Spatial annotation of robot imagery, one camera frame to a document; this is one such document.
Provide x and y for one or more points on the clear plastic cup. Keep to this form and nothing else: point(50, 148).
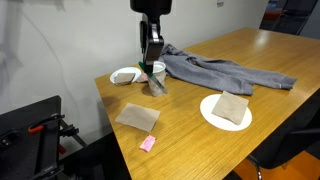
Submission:
point(160, 75)

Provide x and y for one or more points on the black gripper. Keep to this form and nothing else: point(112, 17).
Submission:
point(150, 6)

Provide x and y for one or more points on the small white paper plate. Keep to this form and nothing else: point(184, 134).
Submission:
point(128, 70)

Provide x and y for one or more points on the dark background chair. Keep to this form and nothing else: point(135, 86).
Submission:
point(293, 16)

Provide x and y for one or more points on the black office chair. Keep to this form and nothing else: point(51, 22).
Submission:
point(286, 143)

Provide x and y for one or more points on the folded brown paper napkin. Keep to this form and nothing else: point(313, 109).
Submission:
point(124, 78)
point(230, 107)

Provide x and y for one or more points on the black perforated robot table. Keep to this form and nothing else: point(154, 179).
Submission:
point(20, 156)

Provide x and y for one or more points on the large white paper plate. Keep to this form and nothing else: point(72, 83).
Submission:
point(213, 120)

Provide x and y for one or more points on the grey hooded sweatshirt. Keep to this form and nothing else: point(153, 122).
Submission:
point(220, 71)

